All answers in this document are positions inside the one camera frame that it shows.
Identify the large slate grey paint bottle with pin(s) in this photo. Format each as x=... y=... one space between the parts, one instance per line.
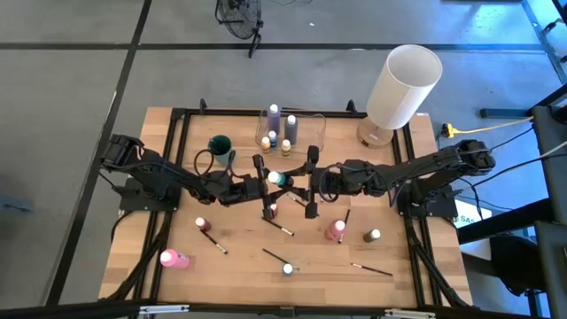
x=291 y=130

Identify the small teal paint bottle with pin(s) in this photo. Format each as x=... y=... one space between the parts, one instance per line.
x=283 y=179

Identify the black floor fan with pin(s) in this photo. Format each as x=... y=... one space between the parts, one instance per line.
x=239 y=20

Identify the small red paint bottle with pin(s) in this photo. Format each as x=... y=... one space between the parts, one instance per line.
x=275 y=210

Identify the clear plastic bin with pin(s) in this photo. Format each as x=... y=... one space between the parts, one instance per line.
x=310 y=128

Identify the large pink paint bottle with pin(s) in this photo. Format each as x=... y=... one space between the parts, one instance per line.
x=175 y=259

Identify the black chair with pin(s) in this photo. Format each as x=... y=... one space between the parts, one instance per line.
x=514 y=263

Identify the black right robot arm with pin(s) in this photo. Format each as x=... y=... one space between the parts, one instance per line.
x=421 y=173

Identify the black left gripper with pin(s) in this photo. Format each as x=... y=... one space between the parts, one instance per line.
x=257 y=188

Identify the teal green plastic cup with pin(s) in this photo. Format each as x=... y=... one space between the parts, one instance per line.
x=220 y=148

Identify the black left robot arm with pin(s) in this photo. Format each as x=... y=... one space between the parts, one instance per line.
x=177 y=177

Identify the white labelled box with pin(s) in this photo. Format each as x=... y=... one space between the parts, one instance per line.
x=474 y=215

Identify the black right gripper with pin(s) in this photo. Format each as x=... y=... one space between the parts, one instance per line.
x=323 y=184

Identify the silver metal frame bracket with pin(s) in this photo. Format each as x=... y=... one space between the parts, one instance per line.
x=164 y=309
x=409 y=313

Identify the grey office chair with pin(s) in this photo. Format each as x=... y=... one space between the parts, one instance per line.
x=550 y=25

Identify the small maroon paint bottle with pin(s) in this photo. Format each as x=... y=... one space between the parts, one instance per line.
x=203 y=223

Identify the white shade wooden base lamp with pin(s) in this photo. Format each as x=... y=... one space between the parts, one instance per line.
x=398 y=97

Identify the small orange yellow paint bottle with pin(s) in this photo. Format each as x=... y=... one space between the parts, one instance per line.
x=266 y=144

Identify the small olive green paint bottle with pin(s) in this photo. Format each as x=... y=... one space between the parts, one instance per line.
x=372 y=235

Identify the large purple paint bottle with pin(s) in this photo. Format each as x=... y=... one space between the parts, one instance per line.
x=274 y=120

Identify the dark desk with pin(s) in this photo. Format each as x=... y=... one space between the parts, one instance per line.
x=549 y=177

